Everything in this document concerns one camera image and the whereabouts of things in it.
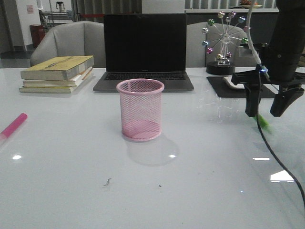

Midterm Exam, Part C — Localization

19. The grey armchair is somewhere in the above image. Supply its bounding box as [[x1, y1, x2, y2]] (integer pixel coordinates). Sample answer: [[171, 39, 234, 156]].
[[186, 22, 256, 68], [30, 21, 106, 68]]

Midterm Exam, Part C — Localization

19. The ferris wheel desk toy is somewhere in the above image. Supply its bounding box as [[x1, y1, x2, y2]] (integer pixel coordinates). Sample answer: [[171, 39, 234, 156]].
[[202, 10, 248, 76]]

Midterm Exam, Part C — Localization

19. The pink highlighter pen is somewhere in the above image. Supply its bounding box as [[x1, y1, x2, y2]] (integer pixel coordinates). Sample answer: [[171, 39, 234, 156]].
[[0, 113, 28, 145]]

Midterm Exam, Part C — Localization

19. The dark grey laptop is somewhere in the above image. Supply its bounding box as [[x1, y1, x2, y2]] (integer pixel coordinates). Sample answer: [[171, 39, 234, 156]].
[[93, 13, 194, 93]]

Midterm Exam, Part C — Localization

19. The fruit bowl on counter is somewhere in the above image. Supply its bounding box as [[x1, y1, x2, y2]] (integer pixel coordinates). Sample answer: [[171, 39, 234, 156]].
[[240, 0, 262, 9]]

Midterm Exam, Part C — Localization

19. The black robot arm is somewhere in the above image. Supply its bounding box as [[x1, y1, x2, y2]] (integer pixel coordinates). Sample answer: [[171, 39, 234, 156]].
[[232, 0, 305, 117]]

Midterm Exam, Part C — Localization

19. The left grey armchair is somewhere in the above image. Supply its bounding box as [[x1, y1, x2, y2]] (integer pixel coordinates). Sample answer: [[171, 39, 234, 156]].
[[30, 21, 106, 68]]

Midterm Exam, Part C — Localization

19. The bottom yellow book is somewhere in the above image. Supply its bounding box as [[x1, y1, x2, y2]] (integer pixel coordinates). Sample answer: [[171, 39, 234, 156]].
[[19, 74, 92, 94]]

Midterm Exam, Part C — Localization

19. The white computer mouse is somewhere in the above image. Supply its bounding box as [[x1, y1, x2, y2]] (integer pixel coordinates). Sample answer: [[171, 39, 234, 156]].
[[224, 76, 244, 90]]

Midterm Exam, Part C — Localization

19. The middle cream book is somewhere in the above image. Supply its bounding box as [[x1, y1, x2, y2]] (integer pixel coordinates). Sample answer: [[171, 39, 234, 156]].
[[23, 67, 93, 87]]

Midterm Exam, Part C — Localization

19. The white cable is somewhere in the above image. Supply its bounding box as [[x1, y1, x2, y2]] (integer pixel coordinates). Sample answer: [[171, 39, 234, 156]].
[[245, 0, 270, 79]]

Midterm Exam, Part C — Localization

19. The pink mesh pen holder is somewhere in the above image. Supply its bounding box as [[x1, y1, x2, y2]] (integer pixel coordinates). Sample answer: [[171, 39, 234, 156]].
[[116, 78, 164, 141]]

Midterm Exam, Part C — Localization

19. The black mouse pad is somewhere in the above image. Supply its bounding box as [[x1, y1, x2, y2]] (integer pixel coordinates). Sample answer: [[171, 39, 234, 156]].
[[207, 76, 275, 98]]

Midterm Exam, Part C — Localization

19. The red bin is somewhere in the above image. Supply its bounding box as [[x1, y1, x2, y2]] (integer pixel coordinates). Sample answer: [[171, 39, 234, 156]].
[[30, 24, 45, 48]]

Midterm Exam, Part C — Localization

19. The black cable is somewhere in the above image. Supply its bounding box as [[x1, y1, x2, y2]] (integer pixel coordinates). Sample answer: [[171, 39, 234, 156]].
[[255, 71, 305, 210]]

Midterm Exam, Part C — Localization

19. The top yellow book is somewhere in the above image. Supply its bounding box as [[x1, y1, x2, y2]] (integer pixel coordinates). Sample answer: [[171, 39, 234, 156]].
[[20, 55, 94, 81]]

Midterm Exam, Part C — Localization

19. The right grey armchair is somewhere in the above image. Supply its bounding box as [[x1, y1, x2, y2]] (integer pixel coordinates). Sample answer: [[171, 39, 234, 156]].
[[186, 22, 256, 68]]

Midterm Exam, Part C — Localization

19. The green highlighter pen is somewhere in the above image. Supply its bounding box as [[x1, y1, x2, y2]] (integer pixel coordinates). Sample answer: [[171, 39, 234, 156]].
[[254, 114, 269, 129]]

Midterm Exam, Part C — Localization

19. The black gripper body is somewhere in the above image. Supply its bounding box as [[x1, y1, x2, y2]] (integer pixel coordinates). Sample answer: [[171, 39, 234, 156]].
[[231, 42, 305, 91]]

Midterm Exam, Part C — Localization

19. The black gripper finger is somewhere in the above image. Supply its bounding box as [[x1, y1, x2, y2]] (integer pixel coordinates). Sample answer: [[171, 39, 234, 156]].
[[270, 86, 305, 117], [244, 83, 261, 117]]

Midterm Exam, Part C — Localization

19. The yellow book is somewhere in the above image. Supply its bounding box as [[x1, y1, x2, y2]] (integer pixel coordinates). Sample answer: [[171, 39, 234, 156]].
[[19, 74, 92, 94], [20, 55, 94, 81]]

